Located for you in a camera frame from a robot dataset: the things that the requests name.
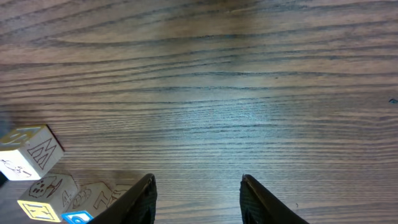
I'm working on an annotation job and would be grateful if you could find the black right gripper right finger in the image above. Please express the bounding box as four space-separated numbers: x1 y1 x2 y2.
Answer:
239 174 308 224

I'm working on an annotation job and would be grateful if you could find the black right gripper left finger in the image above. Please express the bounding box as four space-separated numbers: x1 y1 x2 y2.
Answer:
88 174 157 224

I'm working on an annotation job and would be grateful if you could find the green N block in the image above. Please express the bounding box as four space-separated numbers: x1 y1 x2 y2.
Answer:
106 184 132 208

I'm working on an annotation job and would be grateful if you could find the blue P block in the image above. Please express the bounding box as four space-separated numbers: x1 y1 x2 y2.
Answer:
62 182 111 224

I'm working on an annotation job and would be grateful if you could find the yellow K block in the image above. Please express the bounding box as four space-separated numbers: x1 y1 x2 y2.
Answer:
17 173 79 222

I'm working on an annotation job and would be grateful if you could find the plain white wooden block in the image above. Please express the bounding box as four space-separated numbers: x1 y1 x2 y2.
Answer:
1 124 64 181

